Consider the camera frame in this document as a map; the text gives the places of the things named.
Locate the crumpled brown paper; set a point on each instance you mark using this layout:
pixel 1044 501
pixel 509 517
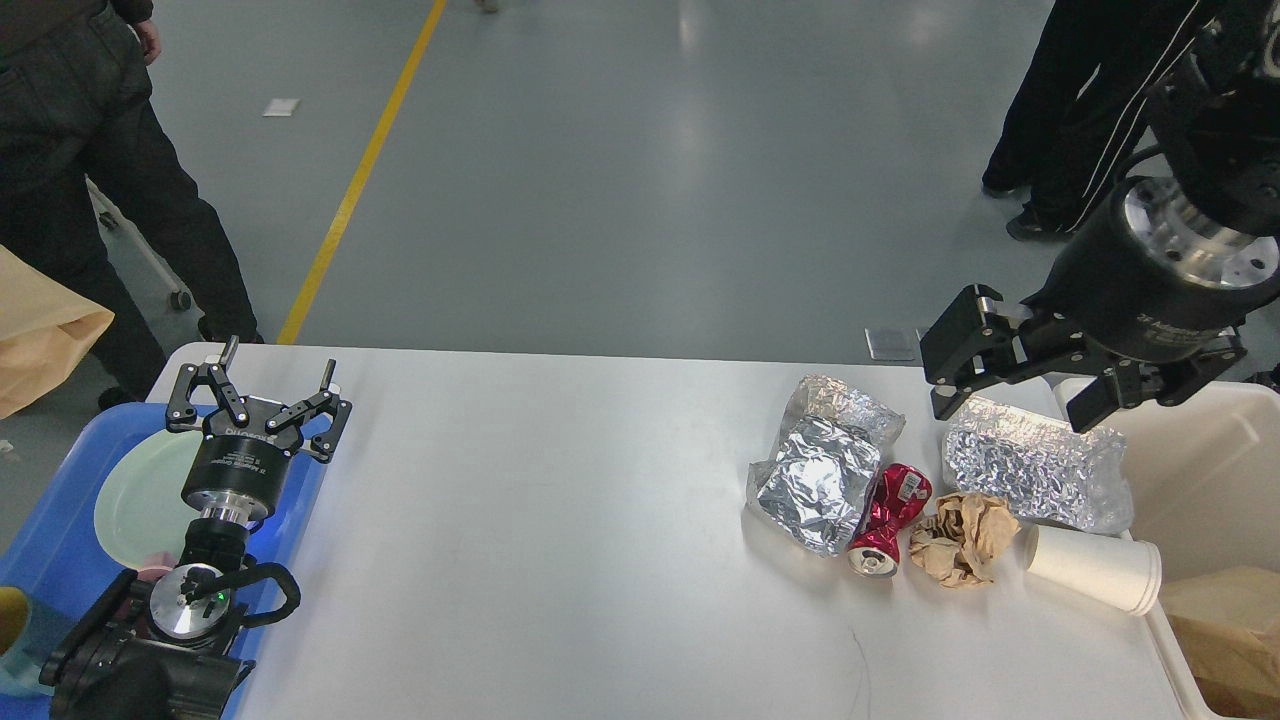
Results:
pixel 959 545

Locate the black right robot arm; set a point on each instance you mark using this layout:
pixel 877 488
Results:
pixel 1214 117

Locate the pink ribbed mug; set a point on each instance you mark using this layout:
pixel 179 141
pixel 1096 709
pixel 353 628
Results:
pixel 155 566

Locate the person leg far right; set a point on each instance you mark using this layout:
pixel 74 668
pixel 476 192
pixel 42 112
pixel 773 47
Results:
pixel 1269 379

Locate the crumpled foil left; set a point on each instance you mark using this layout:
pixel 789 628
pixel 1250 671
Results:
pixel 826 460

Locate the dark teal mug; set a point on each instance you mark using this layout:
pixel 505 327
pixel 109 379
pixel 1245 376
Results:
pixel 30 631

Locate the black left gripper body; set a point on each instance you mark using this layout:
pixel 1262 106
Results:
pixel 250 461

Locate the crushed red can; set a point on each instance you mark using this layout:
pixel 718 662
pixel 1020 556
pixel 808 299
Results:
pixel 900 498

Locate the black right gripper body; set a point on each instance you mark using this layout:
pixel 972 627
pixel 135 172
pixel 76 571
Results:
pixel 1152 276

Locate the paper bag held by person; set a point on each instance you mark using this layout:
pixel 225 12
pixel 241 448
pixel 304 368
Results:
pixel 46 330

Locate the person in striped trousers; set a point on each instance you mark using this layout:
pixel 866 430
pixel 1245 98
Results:
pixel 1079 110

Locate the crumpled foil right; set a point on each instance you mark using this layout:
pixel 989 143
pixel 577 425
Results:
pixel 1043 469

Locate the chair with beige jacket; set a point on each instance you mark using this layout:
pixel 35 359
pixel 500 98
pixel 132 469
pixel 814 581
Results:
pixel 113 221

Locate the floor plate left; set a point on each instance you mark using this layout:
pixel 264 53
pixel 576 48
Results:
pixel 892 344

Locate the crumpled foil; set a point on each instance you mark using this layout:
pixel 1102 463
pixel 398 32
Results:
pixel 1043 469
pixel 826 460

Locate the white paper cup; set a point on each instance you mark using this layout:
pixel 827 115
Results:
pixel 1123 573

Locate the light green plate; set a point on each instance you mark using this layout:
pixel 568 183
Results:
pixel 139 513

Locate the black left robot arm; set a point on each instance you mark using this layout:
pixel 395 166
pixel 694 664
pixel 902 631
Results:
pixel 165 648

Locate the person bare hand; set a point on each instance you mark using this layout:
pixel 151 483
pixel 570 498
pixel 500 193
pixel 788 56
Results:
pixel 149 38

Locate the beige plastic bin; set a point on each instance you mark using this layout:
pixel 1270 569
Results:
pixel 1205 491

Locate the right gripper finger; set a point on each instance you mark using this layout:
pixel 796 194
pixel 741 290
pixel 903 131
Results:
pixel 981 340
pixel 1124 383

